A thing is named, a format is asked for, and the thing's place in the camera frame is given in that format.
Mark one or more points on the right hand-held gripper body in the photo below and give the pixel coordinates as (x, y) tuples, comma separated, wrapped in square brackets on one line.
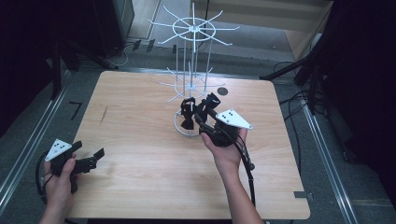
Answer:
[(233, 118)]

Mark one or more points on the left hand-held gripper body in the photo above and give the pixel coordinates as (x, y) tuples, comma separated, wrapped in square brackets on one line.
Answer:
[(57, 151)]

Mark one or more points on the person's right hand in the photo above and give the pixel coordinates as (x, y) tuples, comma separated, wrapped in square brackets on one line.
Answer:
[(229, 158)]

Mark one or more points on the person's left hand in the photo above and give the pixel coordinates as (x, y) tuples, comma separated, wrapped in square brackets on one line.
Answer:
[(57, 193)]

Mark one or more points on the round dark table grommet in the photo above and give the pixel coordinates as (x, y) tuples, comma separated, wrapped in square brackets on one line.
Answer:
[(222, 91)]

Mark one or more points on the black tape floor mark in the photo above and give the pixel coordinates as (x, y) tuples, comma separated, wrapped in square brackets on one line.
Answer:
[(76, 109)]

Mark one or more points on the black stand leg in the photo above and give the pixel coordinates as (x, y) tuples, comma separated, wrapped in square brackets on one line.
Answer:
[(56, 71)]

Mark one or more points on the small black block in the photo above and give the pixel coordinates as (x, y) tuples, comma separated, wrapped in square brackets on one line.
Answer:
[(151, 45), (136, 44)]

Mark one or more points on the grey tape piece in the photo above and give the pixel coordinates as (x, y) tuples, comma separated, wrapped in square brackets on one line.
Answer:
[(300, 194)]

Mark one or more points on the dark cabinet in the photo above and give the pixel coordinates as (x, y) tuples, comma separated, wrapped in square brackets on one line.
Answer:
[(115, 25)]

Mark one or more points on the metal floor rail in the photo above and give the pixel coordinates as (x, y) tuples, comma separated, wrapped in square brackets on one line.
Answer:
[(34, 137), (327, 155)]

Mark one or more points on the black stand frame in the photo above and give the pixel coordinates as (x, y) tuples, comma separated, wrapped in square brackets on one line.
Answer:
[(299, 67)]

